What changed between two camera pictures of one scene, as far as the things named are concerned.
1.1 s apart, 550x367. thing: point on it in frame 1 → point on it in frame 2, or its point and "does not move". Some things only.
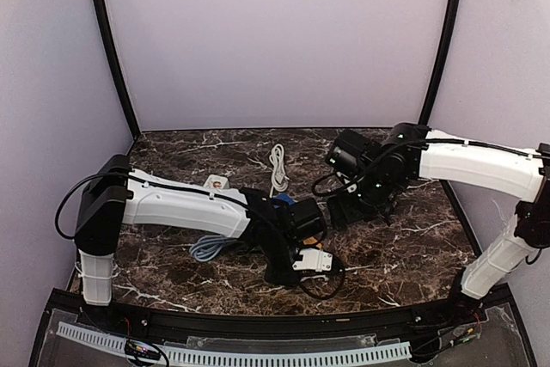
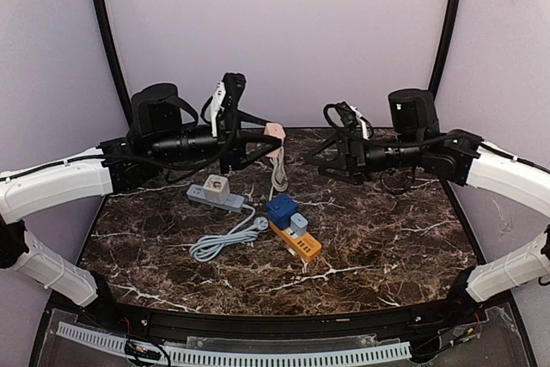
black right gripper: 343,213 → 351,153
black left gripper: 273,276 → 232,140
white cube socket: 216,181 does not move
